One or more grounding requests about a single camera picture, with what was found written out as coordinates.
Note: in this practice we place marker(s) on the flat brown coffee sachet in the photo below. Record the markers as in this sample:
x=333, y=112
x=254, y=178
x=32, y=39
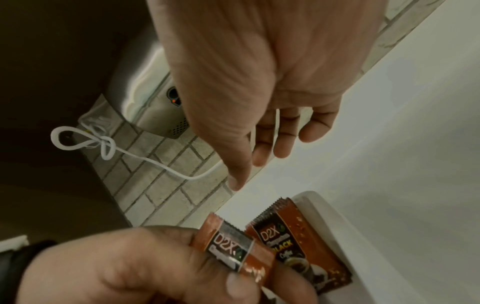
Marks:
x=300, y=252

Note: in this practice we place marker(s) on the stainless steel electric kettle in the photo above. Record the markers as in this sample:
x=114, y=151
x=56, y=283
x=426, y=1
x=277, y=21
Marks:
x=150, y=98

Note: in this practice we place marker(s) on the small white object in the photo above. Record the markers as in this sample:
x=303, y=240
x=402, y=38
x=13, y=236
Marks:
x=11, y=243

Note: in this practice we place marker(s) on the brown coffee sachet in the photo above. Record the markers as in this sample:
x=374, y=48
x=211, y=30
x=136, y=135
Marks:
x=300, y=252
x=234, y=249

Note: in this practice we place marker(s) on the person's left hand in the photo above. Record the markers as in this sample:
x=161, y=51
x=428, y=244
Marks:
x=131, y=267

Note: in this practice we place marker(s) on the white plastic tray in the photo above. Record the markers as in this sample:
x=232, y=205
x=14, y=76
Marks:
x=393, y=252

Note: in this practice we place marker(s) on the person's right hand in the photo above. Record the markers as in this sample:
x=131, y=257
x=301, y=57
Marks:
x=262, y=59

